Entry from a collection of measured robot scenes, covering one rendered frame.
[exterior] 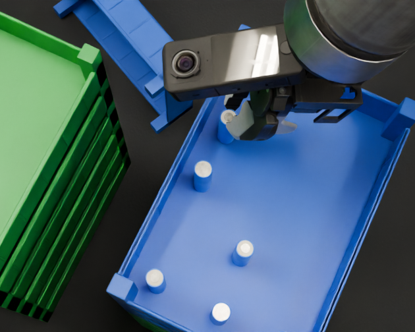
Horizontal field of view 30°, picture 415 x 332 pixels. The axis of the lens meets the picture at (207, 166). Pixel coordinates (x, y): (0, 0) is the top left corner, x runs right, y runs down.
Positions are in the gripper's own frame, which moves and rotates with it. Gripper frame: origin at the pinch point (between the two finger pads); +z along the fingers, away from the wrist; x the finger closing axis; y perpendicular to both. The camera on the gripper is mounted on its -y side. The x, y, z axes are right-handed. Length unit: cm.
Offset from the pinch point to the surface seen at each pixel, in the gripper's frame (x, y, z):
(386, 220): -2, 43, 46
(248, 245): -12.8, 0.9, 0.4
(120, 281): -15.5, -11.1, 2.5
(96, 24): 37, -3, 58
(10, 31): 17.4, -19.9, 20.3
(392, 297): -15, 42, 46
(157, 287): -16.1, -7.5, 3.1
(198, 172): -5.3, -3.1, 1.5
